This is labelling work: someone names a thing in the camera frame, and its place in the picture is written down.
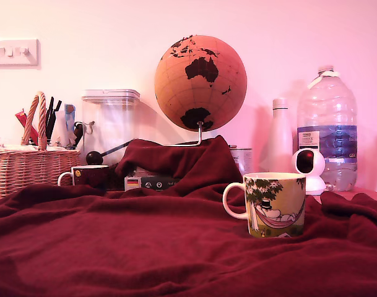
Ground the dark red fleece blanket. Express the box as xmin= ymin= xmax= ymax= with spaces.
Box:
xmin=0 ymin=135 xmax=377 ymax=297

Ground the dark box with flag print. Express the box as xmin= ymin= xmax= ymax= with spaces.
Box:
xmin=124 ymin=176 xmax=182 ymax=192

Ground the metal tin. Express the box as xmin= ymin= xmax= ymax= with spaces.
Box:
xmin=230 ymin=145 xmax=254 ymax=176

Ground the dark brown tool handle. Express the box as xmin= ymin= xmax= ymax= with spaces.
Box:
xmin=72 ymin=121 xmax=85 ymax=147

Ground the black ball-ended tool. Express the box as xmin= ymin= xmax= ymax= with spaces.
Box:
xmin=85 ymin=140 xmax=134 ymax=165

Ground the clear plastic lidded container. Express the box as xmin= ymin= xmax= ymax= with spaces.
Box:
xmin=81 ymin=88 xmax=141 ymax=166

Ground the blue and white utensil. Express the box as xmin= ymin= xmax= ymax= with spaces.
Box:
xmin=64 ymin=104 xmax=76 ymax=137

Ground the white wall switch plate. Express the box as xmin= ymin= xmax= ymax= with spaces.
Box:
xmin=0 ymin=38 xmax=40 ymax=67

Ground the cork globe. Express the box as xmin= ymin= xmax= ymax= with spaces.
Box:
xmin=154 ymin=34 xmax=248 ymax=132

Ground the red packet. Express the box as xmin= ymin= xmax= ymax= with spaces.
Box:
xmin=14 ymin=109 xmax=39 ymax=145

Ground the wicker basket with handle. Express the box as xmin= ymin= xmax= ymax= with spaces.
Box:
xmin=0 ymin=90 xmax=82 ymax=202

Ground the dark mug with white handle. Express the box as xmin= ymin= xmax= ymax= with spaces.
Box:
xmin=57 ymin=165 xmax=110 ymax=191

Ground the pale grey box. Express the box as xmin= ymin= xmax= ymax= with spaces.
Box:
xmin=133 ymin=167 xmax=177 ymax=179

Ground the large clear water bottle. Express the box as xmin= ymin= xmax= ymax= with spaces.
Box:
xmin=297 ymin=64 xmax=358 ymax=192

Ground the black utensil handle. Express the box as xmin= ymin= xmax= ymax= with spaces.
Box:
xmin=45 ymin=96 xmax=55 ymax=142
xmin=51 ymin=100 xmax=63 ymax=125

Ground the small white round camera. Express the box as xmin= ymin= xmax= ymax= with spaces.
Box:
xmin=291 ymin=148 xmax=327 ymax=196

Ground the cartoon print mug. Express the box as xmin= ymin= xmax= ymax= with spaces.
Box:
xmin=222 ymin=172 xmax=307 ymax=239

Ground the metal globe stand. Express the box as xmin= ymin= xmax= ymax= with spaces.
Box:
xmin=162 ymin=121 xmax=205 ymax=147

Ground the white bottle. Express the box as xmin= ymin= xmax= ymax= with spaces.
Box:
xmin=259 ymin=97 xmax=295 ymax=173

